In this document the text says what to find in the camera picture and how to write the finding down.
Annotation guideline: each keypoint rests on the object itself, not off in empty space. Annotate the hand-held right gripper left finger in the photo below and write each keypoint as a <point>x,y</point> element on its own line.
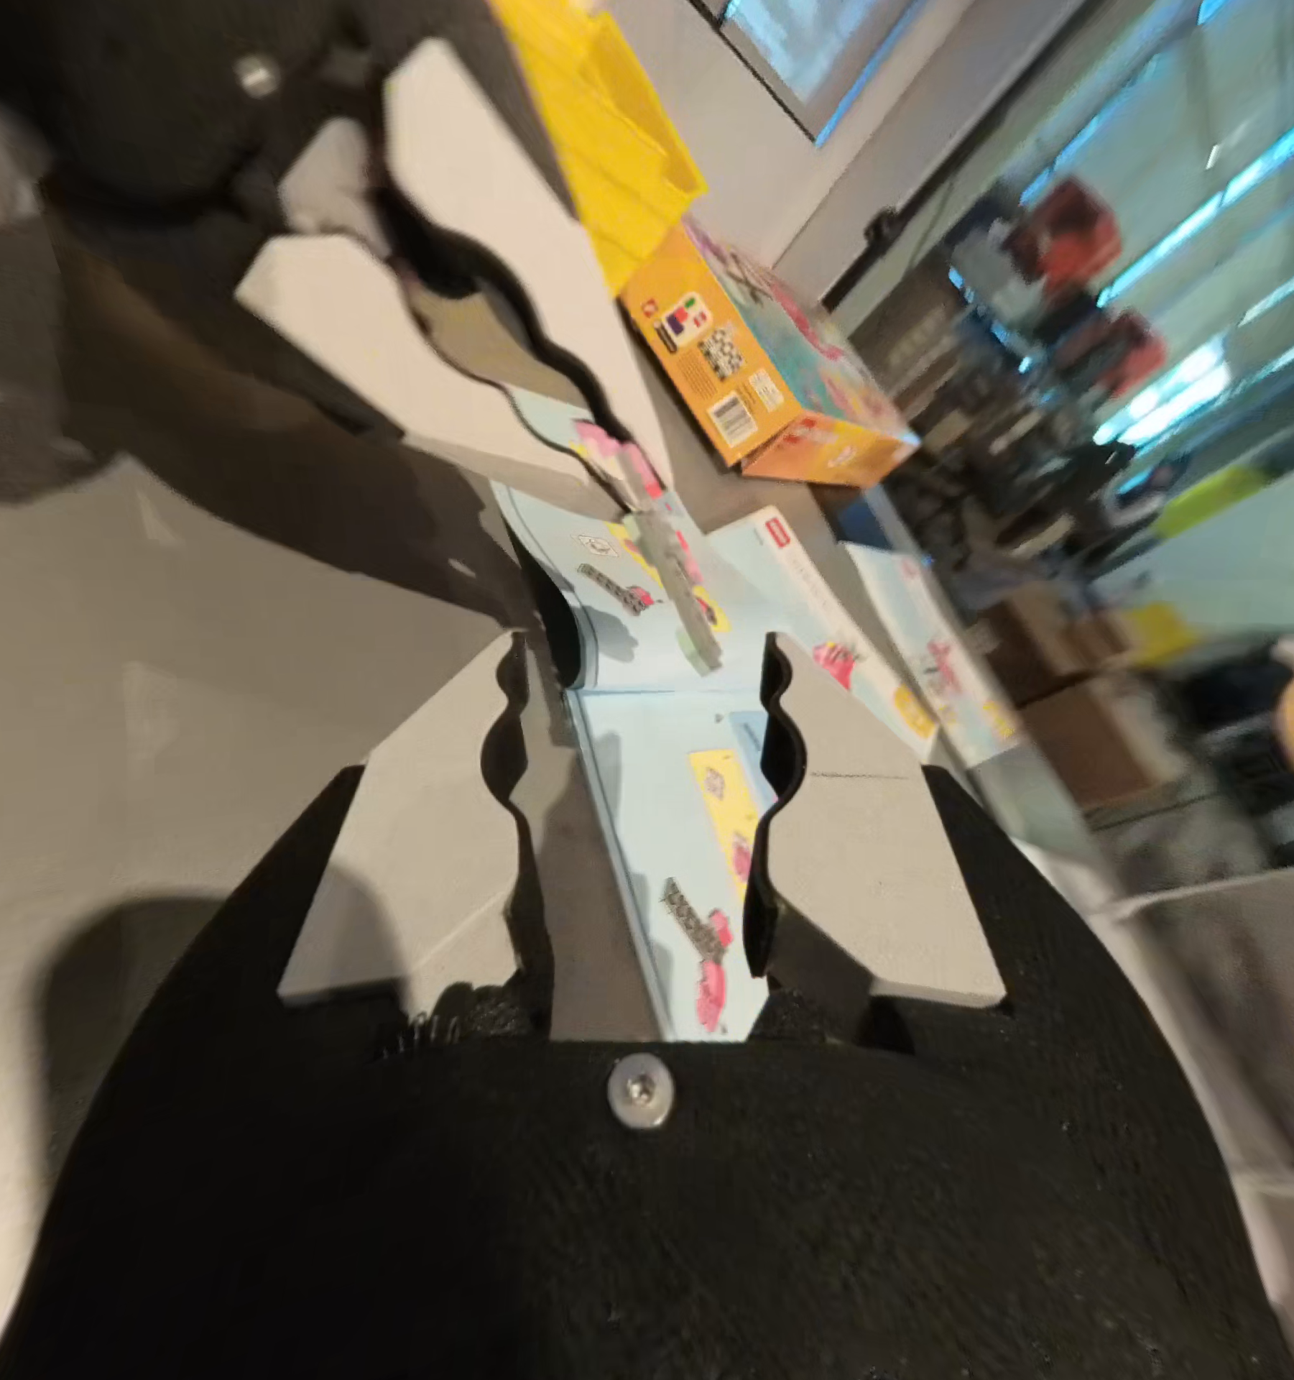
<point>420,863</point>

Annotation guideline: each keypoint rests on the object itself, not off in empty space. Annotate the grey desk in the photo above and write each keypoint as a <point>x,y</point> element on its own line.
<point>119,670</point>

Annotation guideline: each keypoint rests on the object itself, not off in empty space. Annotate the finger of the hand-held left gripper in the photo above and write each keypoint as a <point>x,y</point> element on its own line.
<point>346,325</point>
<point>496,183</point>

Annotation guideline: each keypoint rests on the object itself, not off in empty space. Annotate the orange toy brick box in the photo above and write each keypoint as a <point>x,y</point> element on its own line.
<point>755,357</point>

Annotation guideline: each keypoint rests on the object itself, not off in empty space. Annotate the red box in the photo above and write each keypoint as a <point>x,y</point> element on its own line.
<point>1125,350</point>
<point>1077,232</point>

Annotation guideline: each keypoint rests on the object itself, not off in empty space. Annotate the cardboard box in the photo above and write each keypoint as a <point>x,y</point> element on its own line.
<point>1046,638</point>
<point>1100,744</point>

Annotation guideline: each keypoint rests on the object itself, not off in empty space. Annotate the open light blue instruction booklet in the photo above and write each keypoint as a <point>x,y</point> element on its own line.
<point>648,777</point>

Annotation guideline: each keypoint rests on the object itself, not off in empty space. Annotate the white flamingo instruction booklet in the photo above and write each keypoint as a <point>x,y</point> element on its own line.
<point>807,604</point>

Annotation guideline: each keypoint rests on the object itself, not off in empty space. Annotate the small yellow box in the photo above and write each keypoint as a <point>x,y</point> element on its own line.
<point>1160,636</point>

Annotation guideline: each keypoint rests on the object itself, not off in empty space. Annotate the pink and grey brick assembly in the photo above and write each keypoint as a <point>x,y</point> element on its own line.
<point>663,538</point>

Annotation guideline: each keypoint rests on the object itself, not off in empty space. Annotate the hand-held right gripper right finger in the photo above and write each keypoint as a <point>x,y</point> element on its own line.
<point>873,863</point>

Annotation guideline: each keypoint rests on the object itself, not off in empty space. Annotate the yellow plastic bin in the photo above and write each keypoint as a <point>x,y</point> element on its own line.
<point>612,140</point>

